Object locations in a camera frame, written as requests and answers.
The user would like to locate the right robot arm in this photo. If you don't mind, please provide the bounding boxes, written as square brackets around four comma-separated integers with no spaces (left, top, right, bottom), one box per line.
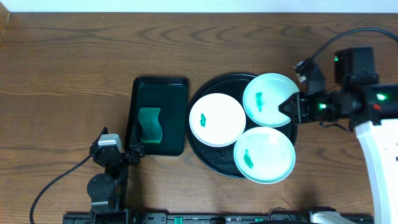
[278,85,397,223]

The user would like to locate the green sponge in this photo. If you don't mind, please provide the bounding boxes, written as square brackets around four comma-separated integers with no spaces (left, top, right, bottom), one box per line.
[138,108,163,144]

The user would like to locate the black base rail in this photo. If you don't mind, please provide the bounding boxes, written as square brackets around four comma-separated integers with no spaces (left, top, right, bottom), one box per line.
[62,213,374,224]

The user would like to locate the upper light green plate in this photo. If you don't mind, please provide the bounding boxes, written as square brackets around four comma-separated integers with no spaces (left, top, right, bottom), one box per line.
[243,73,299,128]

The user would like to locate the lower light green plate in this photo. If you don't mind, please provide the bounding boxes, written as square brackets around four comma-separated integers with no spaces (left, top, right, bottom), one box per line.
[233,127,296,184]

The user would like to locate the black rectangular tray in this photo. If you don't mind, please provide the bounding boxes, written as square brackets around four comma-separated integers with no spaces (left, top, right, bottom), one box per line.
[124,77,188,156]

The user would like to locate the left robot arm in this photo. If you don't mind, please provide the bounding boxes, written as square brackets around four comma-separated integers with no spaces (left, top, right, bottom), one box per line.
[87,126,145,224]

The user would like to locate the white plate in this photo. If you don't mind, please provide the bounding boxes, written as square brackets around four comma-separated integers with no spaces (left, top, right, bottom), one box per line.
[188,93,246,147]

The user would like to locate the light green plate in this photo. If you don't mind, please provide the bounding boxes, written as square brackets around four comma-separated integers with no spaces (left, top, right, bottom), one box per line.
[233,127,296,184]
[243,73,299,128]

